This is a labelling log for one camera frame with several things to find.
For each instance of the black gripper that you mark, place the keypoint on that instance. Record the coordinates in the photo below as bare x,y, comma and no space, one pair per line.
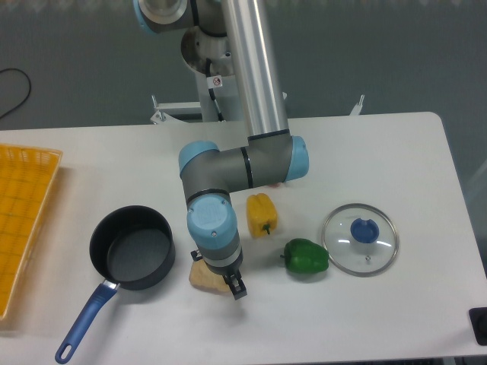
232,277

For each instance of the beige bread loaf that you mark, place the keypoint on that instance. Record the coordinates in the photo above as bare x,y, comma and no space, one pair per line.
200,277

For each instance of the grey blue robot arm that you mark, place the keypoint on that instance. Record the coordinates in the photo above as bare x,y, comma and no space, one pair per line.
209,175

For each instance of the yellow bell pepper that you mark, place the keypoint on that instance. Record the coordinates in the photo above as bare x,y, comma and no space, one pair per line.
262,216

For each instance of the green bell pepper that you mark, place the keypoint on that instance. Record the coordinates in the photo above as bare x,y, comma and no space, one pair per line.
303,256

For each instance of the red bell pepper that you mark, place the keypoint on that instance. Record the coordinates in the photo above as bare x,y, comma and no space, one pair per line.
276,185

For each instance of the glass lid blue knob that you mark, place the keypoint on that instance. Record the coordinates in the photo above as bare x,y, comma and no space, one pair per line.
361,240

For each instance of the yellow plastic basket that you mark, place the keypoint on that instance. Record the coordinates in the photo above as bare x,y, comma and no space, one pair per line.
27,177

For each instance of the black object table corner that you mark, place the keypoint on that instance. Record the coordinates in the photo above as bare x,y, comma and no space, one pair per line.
478,318

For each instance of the black saucepan blue handle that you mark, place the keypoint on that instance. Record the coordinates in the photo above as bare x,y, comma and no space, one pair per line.
133,249

